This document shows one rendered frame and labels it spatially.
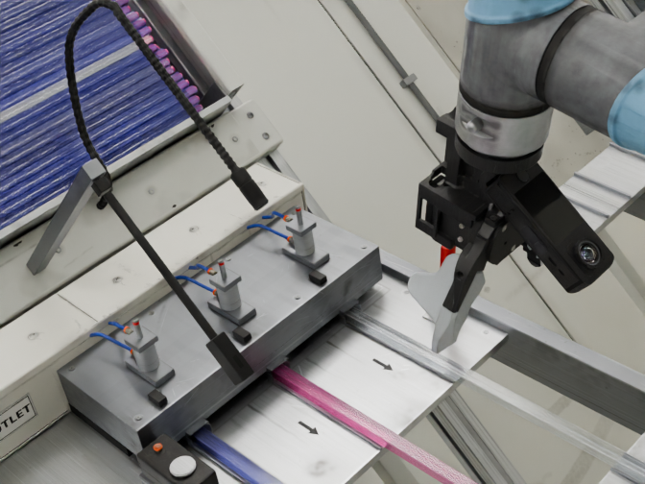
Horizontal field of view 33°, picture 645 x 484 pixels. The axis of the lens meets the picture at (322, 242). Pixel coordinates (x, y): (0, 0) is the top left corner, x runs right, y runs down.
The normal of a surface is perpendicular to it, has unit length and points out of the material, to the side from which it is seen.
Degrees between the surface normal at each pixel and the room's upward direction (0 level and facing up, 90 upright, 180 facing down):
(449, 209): 90
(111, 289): 46
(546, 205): 86
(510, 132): 124
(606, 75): 71
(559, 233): 86
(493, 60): 92
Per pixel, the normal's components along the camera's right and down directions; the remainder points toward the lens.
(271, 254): -0.13, -0.79
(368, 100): 0.40, -0.32
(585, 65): -0.57, -0.02
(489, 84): -0.57, 0.58
